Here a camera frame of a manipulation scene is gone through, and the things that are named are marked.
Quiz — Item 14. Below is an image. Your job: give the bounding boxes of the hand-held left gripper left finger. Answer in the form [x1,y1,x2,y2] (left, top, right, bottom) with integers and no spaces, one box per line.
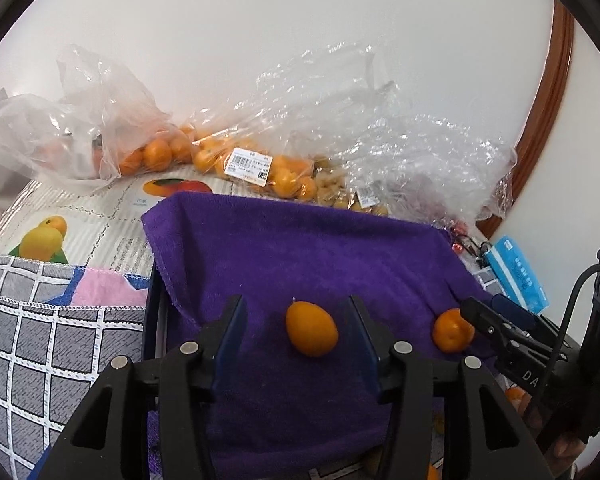
[35,294,246,480]

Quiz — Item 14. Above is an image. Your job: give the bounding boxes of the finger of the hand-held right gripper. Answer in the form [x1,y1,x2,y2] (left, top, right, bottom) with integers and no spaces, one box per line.
[460,298,547,362]
[491,294,574,349]

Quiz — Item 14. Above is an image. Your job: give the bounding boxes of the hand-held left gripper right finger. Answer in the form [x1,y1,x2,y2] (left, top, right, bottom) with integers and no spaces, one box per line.
[341,294,561,480]

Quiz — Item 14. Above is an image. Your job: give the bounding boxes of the small round orange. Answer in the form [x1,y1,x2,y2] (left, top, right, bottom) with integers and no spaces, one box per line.
[432,308,476,353]

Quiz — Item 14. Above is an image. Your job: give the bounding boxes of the oval orange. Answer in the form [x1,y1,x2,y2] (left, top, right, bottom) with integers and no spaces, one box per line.
[286,301,340,358]

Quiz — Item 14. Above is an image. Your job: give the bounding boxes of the person's right hand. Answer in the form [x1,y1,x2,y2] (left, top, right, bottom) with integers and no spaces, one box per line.
[521,391,588,480]

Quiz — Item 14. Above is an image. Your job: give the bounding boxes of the blue tissue pack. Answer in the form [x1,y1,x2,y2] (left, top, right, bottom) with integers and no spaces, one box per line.
[482,236,551,316]

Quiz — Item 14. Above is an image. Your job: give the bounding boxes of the bunch of red cherry tomatoes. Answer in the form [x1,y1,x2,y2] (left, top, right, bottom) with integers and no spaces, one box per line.
[447,222,487,262]

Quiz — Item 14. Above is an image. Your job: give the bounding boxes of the purple towel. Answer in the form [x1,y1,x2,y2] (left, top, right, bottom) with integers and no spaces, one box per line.
[141,191,501,480]

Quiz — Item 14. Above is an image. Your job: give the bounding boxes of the clear bag of longans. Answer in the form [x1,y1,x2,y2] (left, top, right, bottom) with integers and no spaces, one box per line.
[310,155,397,219]

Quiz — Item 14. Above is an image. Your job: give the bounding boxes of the large crumpled clear plastic bag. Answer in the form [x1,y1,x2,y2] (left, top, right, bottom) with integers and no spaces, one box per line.
[255,35,519,232]

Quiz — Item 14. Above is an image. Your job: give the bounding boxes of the labelled clear bag of oranges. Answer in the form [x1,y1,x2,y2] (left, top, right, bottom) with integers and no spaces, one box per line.
[187,105,322,202]

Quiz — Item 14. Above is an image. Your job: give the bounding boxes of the fruit printed mat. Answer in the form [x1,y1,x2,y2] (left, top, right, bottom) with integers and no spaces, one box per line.
[0,167,216,282]

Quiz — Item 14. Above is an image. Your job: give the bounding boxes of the grey checked blanket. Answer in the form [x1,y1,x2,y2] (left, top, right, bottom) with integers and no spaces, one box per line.
[0,252,154,480]

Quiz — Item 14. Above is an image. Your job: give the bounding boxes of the white translucent plastic bag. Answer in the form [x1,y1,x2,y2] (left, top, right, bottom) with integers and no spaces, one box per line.
[0,89,112,192]

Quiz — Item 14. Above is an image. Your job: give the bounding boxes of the black cable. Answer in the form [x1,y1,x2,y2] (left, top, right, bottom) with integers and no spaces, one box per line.
[530,266,600,411]

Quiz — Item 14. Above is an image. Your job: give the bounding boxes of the brown wooden door frame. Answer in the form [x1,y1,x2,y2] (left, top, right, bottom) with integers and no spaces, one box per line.
[475,0,576,239]

